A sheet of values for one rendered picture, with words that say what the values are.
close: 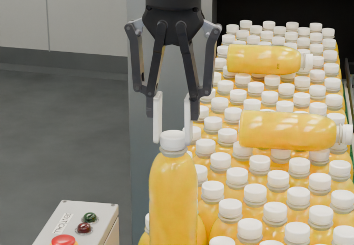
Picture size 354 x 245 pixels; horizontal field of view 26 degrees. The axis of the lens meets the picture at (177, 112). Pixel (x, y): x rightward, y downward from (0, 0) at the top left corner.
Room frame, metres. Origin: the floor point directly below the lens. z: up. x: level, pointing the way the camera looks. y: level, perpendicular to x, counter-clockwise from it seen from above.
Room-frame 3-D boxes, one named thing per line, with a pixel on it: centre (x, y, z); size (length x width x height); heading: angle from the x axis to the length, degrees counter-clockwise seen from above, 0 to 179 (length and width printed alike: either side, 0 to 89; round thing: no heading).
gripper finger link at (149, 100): (1.03, 0.04, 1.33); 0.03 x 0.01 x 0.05; 80
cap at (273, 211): (1.13, -0.16, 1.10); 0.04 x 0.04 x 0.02
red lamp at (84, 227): (1.07, 0.15, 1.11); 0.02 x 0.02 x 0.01
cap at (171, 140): (1.02, 0.01, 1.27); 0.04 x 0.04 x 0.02
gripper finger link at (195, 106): (1.01, -0.03, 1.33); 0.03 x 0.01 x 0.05; 80
